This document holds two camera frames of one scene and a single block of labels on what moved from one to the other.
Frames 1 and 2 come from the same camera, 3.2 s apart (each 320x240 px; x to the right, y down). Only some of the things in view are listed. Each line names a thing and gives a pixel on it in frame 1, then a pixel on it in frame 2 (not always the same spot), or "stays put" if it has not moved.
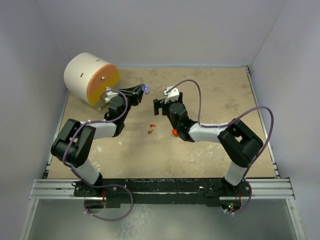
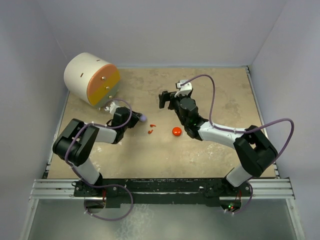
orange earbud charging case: (174, 132) stays put
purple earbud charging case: (146, 88) → (143, 118)
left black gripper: (134, 94) → (134, 117)
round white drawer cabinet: (87, 76) stays put
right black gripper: (157, 103) → (165, 97)
